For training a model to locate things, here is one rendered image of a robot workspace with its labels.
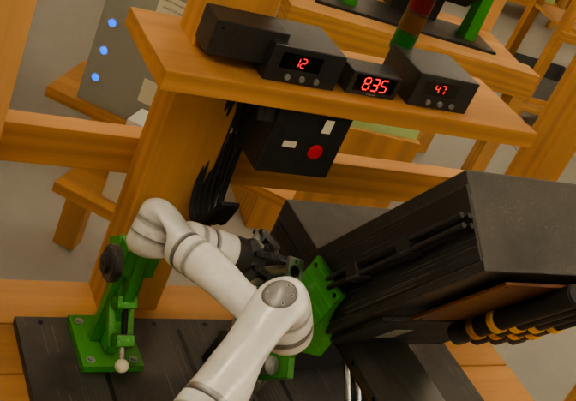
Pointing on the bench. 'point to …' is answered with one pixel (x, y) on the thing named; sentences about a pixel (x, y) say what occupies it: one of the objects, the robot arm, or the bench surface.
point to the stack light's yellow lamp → (411, 23)
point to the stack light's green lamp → (403, 39)
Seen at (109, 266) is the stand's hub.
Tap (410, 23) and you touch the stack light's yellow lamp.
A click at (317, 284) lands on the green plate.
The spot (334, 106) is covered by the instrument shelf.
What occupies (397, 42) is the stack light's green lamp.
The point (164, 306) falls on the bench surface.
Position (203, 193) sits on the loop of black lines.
